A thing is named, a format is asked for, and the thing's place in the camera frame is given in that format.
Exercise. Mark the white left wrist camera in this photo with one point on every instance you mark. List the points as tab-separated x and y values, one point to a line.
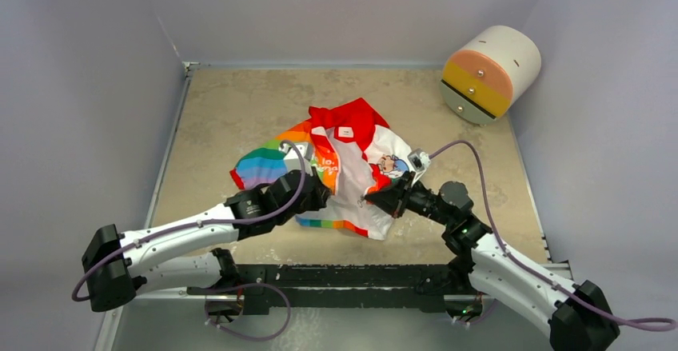
298	156

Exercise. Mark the rainbow red white kids jacket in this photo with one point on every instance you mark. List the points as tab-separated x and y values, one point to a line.
355	152

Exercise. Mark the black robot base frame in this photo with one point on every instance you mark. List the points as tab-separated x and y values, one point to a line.
254	289

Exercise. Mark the round pastel drawer cabinet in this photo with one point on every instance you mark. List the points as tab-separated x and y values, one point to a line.
485	77

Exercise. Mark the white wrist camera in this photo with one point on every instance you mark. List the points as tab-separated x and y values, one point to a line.
420	162
298	156

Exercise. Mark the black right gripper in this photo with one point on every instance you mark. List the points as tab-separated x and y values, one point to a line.
397	197

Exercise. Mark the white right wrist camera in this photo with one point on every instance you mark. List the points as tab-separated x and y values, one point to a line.
420	162

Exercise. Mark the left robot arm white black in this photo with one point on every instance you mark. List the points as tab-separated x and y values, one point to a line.
118	266

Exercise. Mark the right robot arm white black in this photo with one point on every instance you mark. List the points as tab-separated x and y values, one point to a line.
572	316

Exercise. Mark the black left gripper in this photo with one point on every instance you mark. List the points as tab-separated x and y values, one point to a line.
321	193

